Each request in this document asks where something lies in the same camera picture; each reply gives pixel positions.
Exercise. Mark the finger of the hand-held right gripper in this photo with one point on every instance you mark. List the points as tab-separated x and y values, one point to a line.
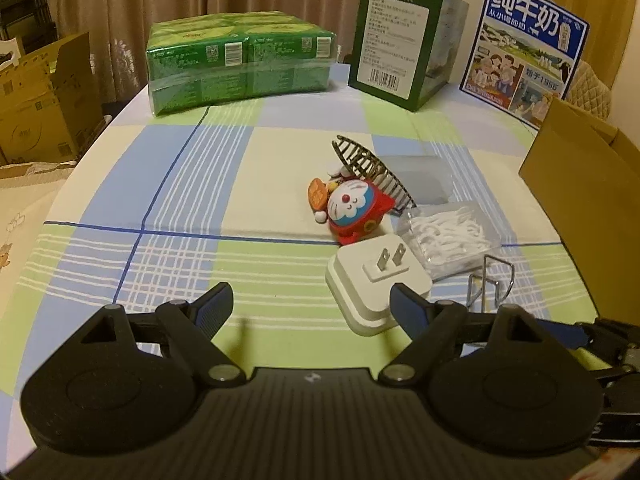
570	335
622	374

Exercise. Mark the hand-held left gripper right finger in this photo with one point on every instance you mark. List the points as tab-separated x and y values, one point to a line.
407	310

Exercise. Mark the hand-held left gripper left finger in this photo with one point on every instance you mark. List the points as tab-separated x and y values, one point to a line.
215	306

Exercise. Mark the white plug adapter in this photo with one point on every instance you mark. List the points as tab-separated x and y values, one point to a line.
360	280

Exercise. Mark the clear box of floss picks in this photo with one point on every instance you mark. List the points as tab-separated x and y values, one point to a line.
450	240

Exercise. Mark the red cartoon cat figurine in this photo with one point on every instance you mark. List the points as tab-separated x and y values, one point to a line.
355	210

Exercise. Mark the bronze hair claw clip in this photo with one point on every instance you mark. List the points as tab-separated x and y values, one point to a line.
370	165

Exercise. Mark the brown cardboard box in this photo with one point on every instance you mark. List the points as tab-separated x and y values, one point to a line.
575	170

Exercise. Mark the checked tablecloth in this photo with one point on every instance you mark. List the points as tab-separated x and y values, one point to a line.
200	185

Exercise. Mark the flat cardboard sheet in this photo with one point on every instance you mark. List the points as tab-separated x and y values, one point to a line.
35	169

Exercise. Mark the quilted beige chair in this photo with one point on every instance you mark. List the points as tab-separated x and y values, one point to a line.
590	90

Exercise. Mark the green tissue multipack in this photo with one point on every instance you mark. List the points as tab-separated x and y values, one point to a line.
225	60

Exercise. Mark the printed brown cardboard carton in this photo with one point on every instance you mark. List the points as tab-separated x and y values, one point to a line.
40	110

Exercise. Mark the green milk carton box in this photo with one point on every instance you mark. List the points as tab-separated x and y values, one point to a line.
395	45

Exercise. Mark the blue milk carton box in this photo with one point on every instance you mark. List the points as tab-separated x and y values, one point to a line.
520	60

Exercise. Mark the dark folding ladder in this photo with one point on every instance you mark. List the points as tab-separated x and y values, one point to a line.
22	5

